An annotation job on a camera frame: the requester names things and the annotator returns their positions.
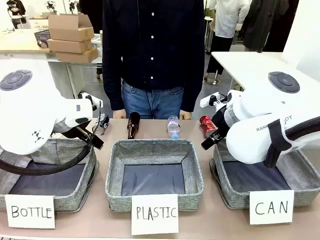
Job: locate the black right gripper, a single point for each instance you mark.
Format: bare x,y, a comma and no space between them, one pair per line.
220,123

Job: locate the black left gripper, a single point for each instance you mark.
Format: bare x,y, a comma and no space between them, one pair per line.
85,135

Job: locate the red soda can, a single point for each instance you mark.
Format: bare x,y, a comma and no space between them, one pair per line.
208,126

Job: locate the black soda can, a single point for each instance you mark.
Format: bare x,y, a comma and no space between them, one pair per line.
101,125

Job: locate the clear bottle with pink label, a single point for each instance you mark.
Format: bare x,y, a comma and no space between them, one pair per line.
173,126

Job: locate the brown glass bottle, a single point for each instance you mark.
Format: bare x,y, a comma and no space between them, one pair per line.
133,123

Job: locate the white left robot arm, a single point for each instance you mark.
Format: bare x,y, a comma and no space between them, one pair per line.
25,112

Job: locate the person's right forearm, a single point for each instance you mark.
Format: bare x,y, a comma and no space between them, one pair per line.
112,87

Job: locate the person's left forearm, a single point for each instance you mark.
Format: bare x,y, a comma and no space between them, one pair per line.
192,87

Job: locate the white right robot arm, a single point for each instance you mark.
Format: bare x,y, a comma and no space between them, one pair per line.
250,140

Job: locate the grey fabric plastic basket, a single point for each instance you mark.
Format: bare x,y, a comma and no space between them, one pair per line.
115,175

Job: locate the grey fabric can basket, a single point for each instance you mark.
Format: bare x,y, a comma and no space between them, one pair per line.
235,195

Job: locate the grey fabric bottle basket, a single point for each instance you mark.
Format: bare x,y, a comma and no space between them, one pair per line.
67,197

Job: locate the white CAN paper sign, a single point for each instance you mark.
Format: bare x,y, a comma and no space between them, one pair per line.
271,207

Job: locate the person's right hand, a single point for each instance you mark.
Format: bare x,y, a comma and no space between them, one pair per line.
119,114

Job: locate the person's left hand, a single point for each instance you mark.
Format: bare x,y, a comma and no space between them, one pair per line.
186,115

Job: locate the white desk under boxes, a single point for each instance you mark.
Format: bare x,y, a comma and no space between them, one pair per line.
75,72

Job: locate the white box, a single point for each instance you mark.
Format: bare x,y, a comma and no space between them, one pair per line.
245,67

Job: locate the white PLASTIC paper sign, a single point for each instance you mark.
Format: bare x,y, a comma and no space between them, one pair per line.
155,213

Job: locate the flat closed cardboard box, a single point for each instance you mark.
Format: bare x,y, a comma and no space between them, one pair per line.
68,46
77,56

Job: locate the white BOTTLE paper sign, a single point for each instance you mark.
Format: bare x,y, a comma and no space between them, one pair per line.
30,212

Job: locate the person in navy shirt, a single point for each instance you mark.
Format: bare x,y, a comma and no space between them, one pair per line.
152,50

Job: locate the open cardboard box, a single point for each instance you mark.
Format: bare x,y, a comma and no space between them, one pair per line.
70,31

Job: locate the dark plastic crate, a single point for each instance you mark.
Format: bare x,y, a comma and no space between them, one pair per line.
42,36

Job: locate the bystander in white shirt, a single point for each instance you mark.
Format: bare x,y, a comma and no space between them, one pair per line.
227,20

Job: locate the light wooden table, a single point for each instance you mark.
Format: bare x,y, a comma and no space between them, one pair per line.
17,42

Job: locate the white plastic crate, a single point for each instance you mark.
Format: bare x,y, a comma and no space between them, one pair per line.
40,24

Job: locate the bystander in dark coat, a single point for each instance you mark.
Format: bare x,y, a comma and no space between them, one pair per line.
270,25

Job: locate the figure in black shirt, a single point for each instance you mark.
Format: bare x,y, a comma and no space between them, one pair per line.
15,10

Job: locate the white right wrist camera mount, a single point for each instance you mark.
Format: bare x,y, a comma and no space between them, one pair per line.
207,101

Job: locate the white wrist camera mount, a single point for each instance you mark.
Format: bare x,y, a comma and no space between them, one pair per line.
207,101
86,97

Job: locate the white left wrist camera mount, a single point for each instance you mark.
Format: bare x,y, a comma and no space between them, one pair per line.
86,97

